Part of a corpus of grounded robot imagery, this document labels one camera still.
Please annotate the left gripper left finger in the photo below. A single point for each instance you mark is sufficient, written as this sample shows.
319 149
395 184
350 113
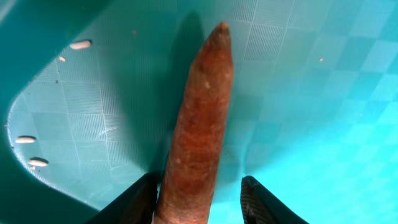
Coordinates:
135 205

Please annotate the orange carrot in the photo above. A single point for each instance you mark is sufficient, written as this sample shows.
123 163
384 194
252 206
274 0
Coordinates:
189 180

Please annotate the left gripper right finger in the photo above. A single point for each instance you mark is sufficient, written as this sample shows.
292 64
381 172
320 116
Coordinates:
260 206

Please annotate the teal serving tray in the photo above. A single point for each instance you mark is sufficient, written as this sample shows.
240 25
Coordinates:
313 112

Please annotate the white rice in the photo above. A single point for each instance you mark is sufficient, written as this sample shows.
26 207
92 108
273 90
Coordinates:
81 44

